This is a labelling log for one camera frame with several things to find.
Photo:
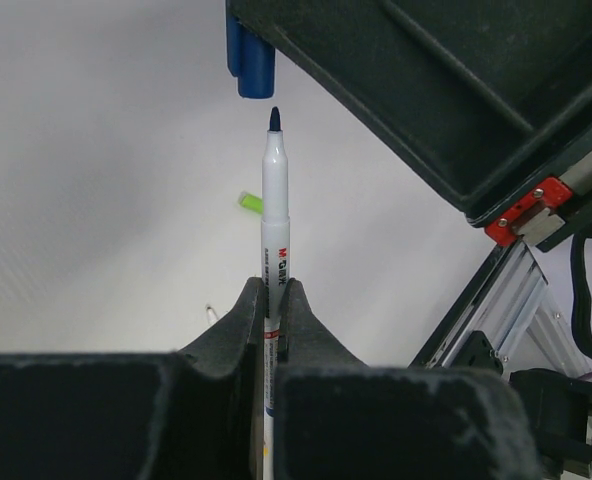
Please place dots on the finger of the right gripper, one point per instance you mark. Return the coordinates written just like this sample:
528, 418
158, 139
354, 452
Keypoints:
480, 98

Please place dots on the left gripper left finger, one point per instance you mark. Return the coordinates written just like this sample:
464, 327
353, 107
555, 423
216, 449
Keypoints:
195, 413

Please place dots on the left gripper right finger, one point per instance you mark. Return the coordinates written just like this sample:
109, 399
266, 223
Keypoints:
337, 418

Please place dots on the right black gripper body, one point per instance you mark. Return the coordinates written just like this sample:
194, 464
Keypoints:
521, 313

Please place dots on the light green pen cap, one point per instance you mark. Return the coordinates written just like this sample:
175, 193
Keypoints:
250, 202

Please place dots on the blue marker pen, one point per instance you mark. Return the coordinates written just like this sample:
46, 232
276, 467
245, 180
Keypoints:
275, 256

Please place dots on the blue pen cap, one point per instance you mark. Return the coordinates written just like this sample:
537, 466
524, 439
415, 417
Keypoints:
250, 60

